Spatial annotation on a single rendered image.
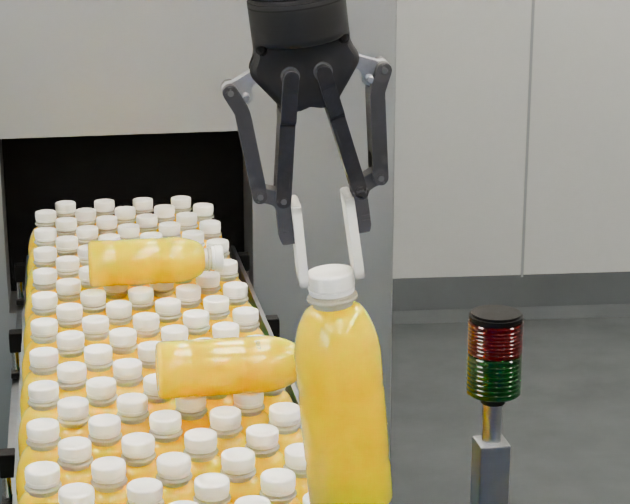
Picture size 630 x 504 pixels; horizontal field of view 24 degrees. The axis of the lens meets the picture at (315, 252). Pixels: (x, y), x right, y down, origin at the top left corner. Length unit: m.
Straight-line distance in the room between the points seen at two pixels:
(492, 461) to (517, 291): 3.91
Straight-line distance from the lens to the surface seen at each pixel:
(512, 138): 5.48
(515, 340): 1.68
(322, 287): 1.17
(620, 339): 5.44
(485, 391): 1.69
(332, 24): 1.09
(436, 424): 4.61
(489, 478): 1.75
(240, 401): 1.85
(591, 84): 5.52
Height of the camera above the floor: 1.80
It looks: 16 degrees down
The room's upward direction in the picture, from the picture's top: straight up
